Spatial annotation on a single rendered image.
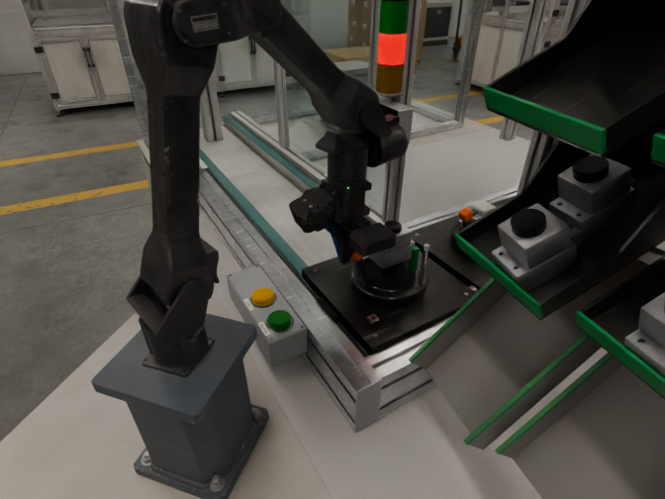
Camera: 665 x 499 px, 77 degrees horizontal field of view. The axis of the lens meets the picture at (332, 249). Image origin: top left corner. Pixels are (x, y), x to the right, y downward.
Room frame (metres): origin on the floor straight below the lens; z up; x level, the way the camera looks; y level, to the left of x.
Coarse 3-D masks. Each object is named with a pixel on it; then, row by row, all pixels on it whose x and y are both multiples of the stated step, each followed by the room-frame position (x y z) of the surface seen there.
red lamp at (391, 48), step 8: (384, 40) 0.82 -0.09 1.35; (392, 40) 0.82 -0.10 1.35; (400, 40) 0.82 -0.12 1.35; (384, 48) 0.82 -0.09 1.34; (392, 48) 0.82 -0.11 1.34; (400, 48) 0.82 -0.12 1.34; (384, 56) 0.82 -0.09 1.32; (392, 56) 0.82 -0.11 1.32; (400, 56) 0.82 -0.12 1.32; (392, 64) 0.82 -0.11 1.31
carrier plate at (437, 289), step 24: (336, 264) 0.67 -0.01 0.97; (432, 264) 0.67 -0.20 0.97; (336, 288) 0.60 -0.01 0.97; (432, 288) 0.60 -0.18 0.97; (456, 288) 0.60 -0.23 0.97; (336, 312) 0.54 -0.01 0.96; (360, 312) 0.53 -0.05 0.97; (384, 312) 0.53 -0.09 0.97; (408, 312) 0.53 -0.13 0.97; (432, 312) 0.53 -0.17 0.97; (360, 336) 0.48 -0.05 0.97; (384, 336) 0.48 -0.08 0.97; (408, 336) 0.49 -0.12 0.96
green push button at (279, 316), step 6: (276, 312) 0.53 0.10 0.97; (282, 312) 0.53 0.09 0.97; (270, 318) 0.52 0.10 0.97; (276, 318) 0.52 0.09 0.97; (282, 318) 0.52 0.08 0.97; (288, 318) 0.52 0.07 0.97; (270, 324) 0.51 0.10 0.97; (276, 324) 0.50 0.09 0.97; (282, 324) 0.50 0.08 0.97; (288, 324) 0.51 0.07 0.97
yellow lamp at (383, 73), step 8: (384, 64) 0.82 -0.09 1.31; (400, 64) 0.82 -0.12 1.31; (384, 72) 0.82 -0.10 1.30; (392, 72) 0.82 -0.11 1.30; (400, 72) 0.82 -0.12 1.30; (376, 80) 0.84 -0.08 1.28; (384, 80) 0.82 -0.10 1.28; (392, 80) 0.82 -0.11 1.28; (400, 80) 0.82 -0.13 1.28; (376, 88) 0.83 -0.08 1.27; (384, 88) 0.82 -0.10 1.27; (392, 88) 0.82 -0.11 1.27; (400, 88) 0.82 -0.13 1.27
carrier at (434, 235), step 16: (480, 208) 0.87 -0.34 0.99; (432, 224) 0.83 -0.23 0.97; (448, 224) 0.83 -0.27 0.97; (416, 240) 0.76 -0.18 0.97; (432, 240) 0.76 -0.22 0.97; (448, 240) 0.76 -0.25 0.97; (432, 256) 0.71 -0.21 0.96; (448, 256) 0.70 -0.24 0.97; (464, 256) 0.70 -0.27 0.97; (464, 272) 0.64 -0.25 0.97; (480, 272) 0.65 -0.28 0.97; (480, 288) 0.60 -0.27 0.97
